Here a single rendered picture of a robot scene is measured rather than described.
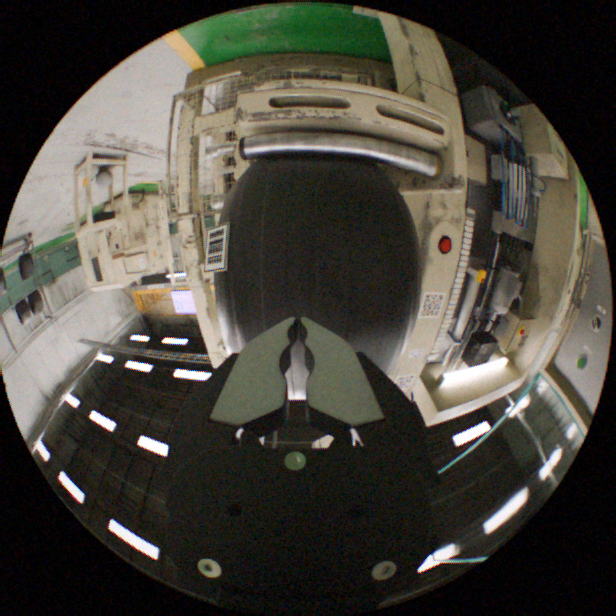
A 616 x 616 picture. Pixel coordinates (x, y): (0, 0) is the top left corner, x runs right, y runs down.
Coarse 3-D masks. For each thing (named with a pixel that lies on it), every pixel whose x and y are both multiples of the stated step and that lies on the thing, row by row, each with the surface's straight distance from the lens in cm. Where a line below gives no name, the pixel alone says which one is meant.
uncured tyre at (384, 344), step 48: (240, 192) 28; (288, 192) 25; (336, 192) 26; (384, 192) 28; (240, 240) 23; (288, 240) 22; (336, 240) 22; (384, 240) 24; (240, 288) 23; (288, 288) 21; (336, 288) 21; (384, 288) 23; (240, 336) 25; (384, 336) 25; (288, 384) 30
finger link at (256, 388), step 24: (264, 336) 11; (288, 336) 11; (240, 360) 9; (264, 360) 9; (288, 360) 10; (240, 384) 8; (264, 384) 8; (216, 408) 8; (240, 408) 8; (264, 408) 7; (288, 408) 9; (264, 432) 8
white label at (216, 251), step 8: (224, 224) 26; (208, 232) 27; (216, 232) 26; (224, 232) 25; (208, 240) 27; (216, 240) 26; (224, 240) 25; (208, 248) 26; (216, 248) 25; (224, 248) 24; (208, 256) 26; (216, 256) 25; (224, 256) 24; (208, 264) 26; (216, 264) 25; (224, 264) 24; (208, 272) 26
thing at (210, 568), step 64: (256, 448) 6; (320, 448) 6; (192, 512) 6; (256, 512) 6; (320, 512) 6; (384, 512) 6; (192, 576) 7; (256, 576) 6; (320, 576) 6; (384, 576) 6
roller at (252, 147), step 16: (240, 144) 35; (256, 144) 34; (272, 144) 34; (288, 144) 33; (304, 144) 33; (320, 144) 33; (336, 144) 34; (352, 144) 34; (368, 144) 35; (384, 144) 36; (368, 160) 36; (384, 160) 37; (400, 160) 37; (416, 160) 39; (432, 160) 41; (432, 176) 43
